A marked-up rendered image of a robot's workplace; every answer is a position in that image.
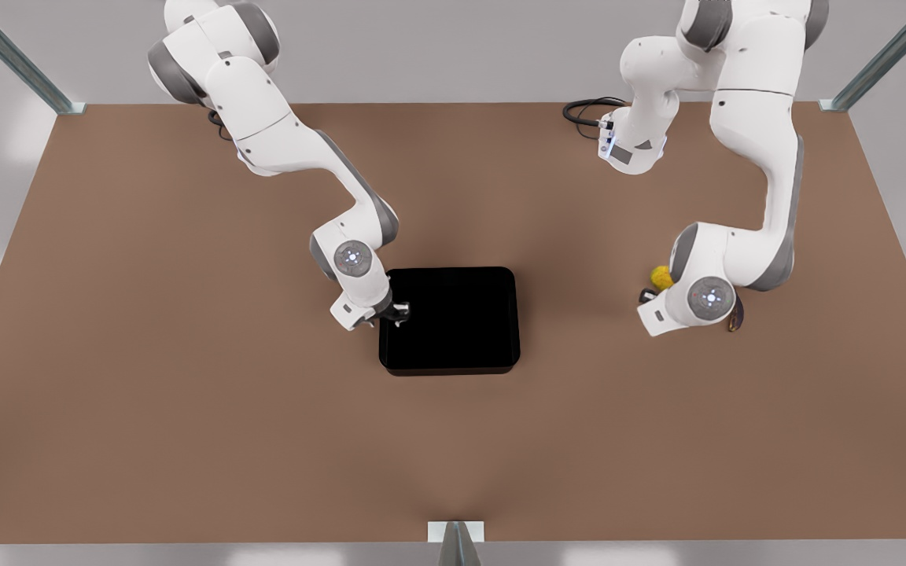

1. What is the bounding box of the silver frame post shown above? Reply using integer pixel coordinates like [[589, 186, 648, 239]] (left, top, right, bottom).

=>
[[0, 0, 87, 116], [427, 520, 486, 566], [818, 0, 906, 113]]

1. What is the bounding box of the black rectangular tray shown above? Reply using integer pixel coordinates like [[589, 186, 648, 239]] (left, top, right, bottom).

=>
[[377, 266, 521, 377]]

